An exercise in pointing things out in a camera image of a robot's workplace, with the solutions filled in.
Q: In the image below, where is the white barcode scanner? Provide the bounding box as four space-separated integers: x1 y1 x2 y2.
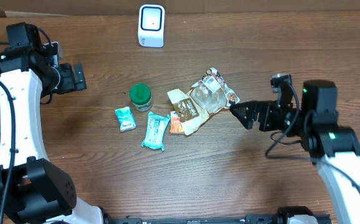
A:
138 4 166 48

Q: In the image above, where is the clear snack bag brown label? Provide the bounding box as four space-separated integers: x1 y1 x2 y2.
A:
168 67 240 136

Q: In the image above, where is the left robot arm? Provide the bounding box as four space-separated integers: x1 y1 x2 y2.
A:
0 22 111 223

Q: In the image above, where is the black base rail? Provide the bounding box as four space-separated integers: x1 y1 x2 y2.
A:
103 206 332 224

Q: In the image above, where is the orange tissue packet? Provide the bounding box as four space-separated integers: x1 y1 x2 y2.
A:
169 111 184 134

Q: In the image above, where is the light teal wipes pack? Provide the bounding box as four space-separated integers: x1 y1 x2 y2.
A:
141 111 170 151

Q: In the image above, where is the teal tissue packet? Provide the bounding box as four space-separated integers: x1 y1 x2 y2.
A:
115 106 136 133

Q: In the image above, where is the green lid jar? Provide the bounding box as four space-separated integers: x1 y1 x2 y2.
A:
130 83 152 112

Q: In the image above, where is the cardboard back panel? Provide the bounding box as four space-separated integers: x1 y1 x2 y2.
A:
0 0 360 17

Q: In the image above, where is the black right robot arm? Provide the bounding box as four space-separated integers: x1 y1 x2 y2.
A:
230 80 360 223

